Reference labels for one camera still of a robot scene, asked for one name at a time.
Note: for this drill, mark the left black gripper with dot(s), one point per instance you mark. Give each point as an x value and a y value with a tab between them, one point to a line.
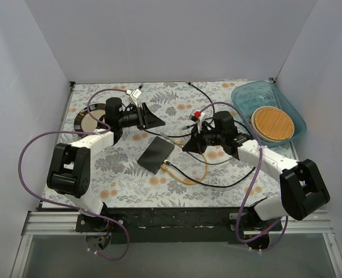
143	116

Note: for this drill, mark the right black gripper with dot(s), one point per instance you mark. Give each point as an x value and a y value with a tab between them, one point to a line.
200	139

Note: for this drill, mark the black network switch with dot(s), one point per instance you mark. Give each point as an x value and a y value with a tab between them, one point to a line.
156	153

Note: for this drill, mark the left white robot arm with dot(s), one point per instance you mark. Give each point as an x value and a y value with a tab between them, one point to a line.
69	172

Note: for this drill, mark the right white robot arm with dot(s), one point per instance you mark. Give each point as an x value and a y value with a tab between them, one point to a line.
302	188

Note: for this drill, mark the floral table mat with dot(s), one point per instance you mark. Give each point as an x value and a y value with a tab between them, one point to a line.
209	180

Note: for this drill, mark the dark rimmed ceramic plate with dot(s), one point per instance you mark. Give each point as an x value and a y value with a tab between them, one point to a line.
84	122

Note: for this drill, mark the teal plastic basin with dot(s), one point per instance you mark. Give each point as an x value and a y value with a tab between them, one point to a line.
250	97

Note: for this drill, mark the round woven bamboo tray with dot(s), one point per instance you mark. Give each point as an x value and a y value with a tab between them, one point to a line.
272	124

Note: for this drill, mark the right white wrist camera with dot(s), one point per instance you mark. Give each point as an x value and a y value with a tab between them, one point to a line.
198	117

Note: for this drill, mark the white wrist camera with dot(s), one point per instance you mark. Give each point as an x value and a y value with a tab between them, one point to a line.
198	117
133	96

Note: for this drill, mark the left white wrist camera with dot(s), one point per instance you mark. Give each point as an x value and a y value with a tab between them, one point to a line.
133	96

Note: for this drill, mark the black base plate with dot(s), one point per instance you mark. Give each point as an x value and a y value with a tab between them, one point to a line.
119	234

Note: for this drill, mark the aluminium frame rail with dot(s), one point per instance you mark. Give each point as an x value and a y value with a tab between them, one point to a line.
56	223

